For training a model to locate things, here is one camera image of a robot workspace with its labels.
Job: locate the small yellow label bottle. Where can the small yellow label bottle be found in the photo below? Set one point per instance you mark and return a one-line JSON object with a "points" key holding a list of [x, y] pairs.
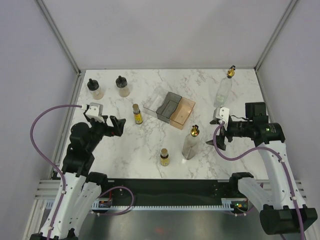
{"points": [[137, 114], [164, 157]]}

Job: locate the tall clear bottle gold pourer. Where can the tall clear bottle gold pourer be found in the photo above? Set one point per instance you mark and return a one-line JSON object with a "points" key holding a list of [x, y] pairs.
{"points": [[224, 88]]}

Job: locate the aluminium rail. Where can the aluminium rail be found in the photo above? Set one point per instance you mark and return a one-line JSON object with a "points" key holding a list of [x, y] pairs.
{"points": [[48, 189], [67, 113]]}

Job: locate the smoky grey plastic bin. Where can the smoky grey plastic bin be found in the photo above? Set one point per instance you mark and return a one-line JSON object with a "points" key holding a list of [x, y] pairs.
{"points": [[168, 107]]}

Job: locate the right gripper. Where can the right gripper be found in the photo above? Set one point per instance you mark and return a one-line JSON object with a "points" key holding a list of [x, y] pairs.
{"points": [[220, 141]]}

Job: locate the clear plastic bin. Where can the clear plastic bin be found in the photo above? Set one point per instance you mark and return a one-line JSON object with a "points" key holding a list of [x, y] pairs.
{"points": [[155, 101]]}

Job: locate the aluminium frame post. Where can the aluminium frame post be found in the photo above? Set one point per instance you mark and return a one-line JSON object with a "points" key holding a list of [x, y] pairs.
{"points": [[279, 27], [57, 34]]}

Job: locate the small yellow label bottle upper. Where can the small yellow label bottle upper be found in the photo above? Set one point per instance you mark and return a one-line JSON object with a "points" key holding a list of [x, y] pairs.
{"points": [[137, 114]]}

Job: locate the white slotted cable duct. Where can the white slotted cable duct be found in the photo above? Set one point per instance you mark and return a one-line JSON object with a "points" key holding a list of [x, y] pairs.
{"points": [[227, 204]]}

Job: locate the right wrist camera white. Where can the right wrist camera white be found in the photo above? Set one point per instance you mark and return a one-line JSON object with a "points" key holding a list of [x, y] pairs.
{"points": [[222, 113]]}

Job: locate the small yellow label bottle lower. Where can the small yellow label bottle lower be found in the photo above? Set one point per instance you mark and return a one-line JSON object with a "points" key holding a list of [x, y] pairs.
{"points": [[164, 157]]}

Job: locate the right aluminium frame post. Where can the right aluminium frame post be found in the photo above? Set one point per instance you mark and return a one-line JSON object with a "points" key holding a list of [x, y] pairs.
{"points": [[279, 27]]}

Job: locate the aluminium front rail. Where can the aluminium front rail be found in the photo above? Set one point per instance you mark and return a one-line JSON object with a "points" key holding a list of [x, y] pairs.
{"points": [[48, 189]]}

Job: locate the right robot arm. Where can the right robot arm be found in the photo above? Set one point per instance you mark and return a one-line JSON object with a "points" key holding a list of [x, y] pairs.
{"points": [[283, 211]]}

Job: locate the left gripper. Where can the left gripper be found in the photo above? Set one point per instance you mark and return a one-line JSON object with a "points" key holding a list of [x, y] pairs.
{"points": [[117, 129]]}

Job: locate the aluminium rail left side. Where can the aluminium rail left side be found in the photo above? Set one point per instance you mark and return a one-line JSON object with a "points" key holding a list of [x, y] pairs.
{"points": [[67, 113]]}

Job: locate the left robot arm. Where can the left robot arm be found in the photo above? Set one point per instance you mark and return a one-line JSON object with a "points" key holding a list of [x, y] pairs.
{"points": [[79, 187]]}

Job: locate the shaker jar black cap right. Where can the shaker jar black cap right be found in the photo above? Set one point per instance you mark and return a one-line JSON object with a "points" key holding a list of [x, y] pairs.
{"points": [[122, 86]]}

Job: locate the left aluminium frame post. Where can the left aluminium frame post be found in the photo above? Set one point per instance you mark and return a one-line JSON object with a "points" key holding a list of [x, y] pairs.
{"points": [[57, 34]]}

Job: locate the tall bottle gold pourer brown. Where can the tall bottle gold pourer brown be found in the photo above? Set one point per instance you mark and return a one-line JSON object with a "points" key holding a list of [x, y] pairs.
{"points": [[191, 143]]}

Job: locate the shaker jar black cap left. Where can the shaker jar black cap left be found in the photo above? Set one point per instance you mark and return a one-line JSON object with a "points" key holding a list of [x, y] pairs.
{"points": [[95, 89]]}

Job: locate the shaker jar black cap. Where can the shaker jar black cap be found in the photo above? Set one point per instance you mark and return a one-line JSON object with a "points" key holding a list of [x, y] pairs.
{"points": [[95, 89], [122, 86]]}

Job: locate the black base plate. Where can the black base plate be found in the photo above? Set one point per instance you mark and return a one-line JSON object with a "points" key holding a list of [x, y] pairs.
{"points": [[170, 192]]}

